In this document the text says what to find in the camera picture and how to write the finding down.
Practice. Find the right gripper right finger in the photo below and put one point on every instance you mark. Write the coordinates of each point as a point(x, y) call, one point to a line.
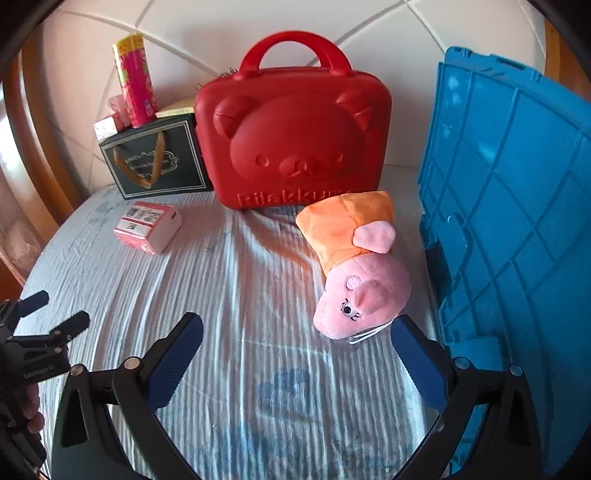
point(486, 426)

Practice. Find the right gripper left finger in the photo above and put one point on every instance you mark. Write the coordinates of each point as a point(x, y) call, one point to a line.
point(85, 442)

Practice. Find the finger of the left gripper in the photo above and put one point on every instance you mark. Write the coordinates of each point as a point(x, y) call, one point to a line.
point(64, 325)
point(13, 311)

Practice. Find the person's hand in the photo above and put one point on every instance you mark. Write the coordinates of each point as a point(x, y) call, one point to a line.
point(30, 408)

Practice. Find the small pink white box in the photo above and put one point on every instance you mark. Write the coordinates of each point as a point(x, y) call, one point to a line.
point(148, 227)

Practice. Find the black gift box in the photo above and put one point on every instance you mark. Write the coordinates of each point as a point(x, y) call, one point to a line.
point(159, 158)

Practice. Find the small pink tissue packet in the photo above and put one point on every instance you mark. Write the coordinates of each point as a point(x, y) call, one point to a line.
point(116, 121)

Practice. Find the orange-dress pig plush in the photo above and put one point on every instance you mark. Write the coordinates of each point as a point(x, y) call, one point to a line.
point(353, 235)

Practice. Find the yellow sticky note pad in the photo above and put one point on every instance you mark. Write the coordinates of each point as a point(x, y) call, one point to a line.
point(181, 107)

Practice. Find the red bear suitcase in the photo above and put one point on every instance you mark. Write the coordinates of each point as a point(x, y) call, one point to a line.
point(295, 124)

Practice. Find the pink chips can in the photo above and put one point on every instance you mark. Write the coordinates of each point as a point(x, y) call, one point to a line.
point(134, 79)

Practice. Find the blue plastic storage crate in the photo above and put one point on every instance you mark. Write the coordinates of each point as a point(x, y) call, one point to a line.
point(505, 189)

